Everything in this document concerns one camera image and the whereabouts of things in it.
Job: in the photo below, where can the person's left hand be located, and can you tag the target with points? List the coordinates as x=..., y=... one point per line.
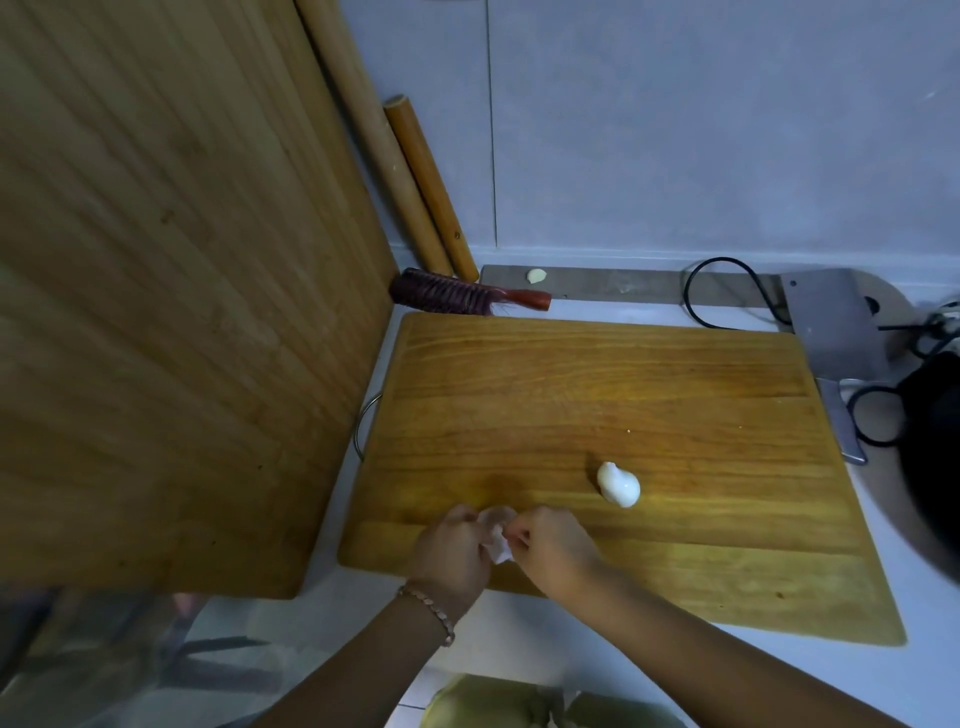
x=450, y=559

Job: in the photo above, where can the person's right hand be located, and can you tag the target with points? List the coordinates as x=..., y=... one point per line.
x=559, y=551

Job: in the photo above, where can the white paper towel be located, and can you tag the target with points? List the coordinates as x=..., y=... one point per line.
x=499, y=544

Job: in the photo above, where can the white boiled egg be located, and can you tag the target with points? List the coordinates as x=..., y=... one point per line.
x=619, y=487

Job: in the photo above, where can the wooden cutting board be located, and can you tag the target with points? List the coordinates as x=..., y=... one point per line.
x=637, y=390

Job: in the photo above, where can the person's right forearm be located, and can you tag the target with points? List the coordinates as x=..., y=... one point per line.
x=712, y=652

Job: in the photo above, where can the person's left forearm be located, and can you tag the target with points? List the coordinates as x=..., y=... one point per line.
x=360, y=675

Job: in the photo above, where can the person's pale yellow garment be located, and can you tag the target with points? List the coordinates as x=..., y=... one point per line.
x=487, y=705

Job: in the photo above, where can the large upright bamboo board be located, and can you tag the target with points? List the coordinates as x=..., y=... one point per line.
x=187, y=300

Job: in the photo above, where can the small pale garlic clove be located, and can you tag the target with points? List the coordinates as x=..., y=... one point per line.
x=537, y=276

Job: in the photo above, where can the steel cleaver knife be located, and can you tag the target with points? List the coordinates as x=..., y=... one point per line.
x=832, y=330

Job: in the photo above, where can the short brown wooden rolling pin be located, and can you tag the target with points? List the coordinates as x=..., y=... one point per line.
x=431, y=187

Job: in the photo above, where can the black pan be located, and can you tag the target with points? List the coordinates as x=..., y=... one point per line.
x=934, y=435

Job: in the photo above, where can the long pale wooden rolling pin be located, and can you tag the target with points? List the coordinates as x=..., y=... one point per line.
x=367, y=112

